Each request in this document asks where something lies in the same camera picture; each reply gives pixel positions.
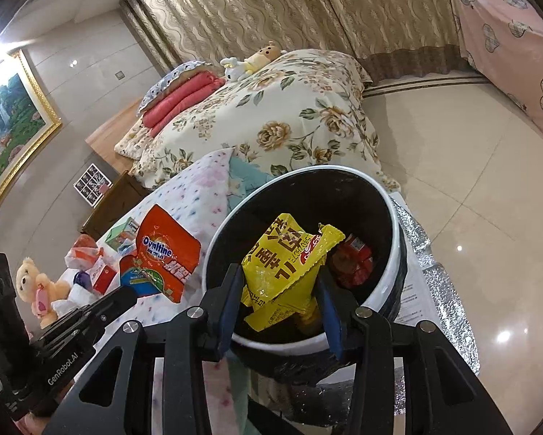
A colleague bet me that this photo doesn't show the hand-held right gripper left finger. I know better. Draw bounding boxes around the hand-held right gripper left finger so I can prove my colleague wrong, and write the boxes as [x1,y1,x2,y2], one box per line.
[42,263,247,435]

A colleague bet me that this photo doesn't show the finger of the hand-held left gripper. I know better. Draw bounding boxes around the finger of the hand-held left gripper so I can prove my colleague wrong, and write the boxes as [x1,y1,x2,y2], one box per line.
[36,285,138,351]

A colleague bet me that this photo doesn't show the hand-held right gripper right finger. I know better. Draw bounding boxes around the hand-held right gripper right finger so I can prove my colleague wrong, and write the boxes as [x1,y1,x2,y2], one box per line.
[314,265,514,435]

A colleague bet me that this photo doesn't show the yellow snack packet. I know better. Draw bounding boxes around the yellow snack packet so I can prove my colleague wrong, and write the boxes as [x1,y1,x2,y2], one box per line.
[241,213,347,334]

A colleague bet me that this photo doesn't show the orange drink powder bag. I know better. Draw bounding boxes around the orange drink powder bag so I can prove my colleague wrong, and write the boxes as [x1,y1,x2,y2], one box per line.
[120,204,202,304]

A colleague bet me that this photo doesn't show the white bin with black liner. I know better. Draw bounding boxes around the white bin with black liner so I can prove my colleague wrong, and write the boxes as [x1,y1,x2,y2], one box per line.
[203,165,410,388]

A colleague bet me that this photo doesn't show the beige teddy bear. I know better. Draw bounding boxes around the beige teddy bear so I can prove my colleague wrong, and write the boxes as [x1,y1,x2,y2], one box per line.
[17,257,71,329]

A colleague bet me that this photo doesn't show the clear orange plastic packet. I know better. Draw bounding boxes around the clear orange plastic packet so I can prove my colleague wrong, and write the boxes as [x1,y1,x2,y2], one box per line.
[64,242,118,282]

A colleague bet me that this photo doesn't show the red apple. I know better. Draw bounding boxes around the red apple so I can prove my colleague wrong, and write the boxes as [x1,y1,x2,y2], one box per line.
[70,235,101,266]

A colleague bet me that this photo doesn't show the red snack packets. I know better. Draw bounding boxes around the red snack packets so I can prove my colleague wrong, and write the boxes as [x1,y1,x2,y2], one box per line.
[330,233,376,288]

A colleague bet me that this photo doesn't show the green drink carton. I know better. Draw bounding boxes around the green drink carton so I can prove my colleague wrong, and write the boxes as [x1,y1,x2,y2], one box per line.
[105,216,141,252]

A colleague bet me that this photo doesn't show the white paper sheet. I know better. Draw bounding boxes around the white paper sheet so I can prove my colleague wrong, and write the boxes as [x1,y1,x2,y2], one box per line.
[391,254,440,327]

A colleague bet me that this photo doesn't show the brown wooden nightstand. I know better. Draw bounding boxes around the brown wooden nightstand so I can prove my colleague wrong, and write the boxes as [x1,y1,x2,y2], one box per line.
[81,171,152,242]

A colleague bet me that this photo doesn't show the teal cloth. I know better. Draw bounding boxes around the teal cloth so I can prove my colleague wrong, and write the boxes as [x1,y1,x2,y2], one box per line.
[226,156,277,209]

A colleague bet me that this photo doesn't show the floral pillow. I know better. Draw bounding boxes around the floral pillow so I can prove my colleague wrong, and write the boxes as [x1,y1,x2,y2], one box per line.
[114,120,163,161]

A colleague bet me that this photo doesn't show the light wooden headboard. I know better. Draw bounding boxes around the light wooden headboard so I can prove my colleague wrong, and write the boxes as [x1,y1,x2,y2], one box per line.
[85,98,143,177]

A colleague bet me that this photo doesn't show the gold framed landscape painting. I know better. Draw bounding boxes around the gold framed landscape painting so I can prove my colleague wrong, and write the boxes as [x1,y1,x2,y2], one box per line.
[0,50,64,232]

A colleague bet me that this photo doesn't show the folded red blanket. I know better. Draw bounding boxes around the folded red blanket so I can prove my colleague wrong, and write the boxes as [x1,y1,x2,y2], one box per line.
[142,72,227,139]

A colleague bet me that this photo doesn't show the floral bed quilt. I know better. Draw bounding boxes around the floral bed quilt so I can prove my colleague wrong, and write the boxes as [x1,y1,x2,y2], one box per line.
[129,50,401,191]

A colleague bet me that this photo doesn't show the polka dot pillow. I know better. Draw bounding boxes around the polka dot pillow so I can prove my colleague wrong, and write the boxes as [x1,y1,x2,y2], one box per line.
[137,60,209,116]

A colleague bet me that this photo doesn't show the white bunny plush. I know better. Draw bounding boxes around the white bunny plush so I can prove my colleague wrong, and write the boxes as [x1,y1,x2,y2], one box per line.
[220,57,249,82]

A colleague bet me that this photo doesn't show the yellow bear plush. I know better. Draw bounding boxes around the yellow bear plush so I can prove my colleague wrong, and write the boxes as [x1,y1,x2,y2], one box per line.
[242,42,281,75]

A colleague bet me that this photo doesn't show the pink heart print bedsheet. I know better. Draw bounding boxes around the pink heart print bedsheet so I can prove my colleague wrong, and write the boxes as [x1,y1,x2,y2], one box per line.
[448,0,543,150]

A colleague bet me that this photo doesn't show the black white photo frame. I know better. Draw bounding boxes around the black white photo frame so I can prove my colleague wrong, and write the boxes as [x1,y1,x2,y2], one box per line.
[73,163,113,207]

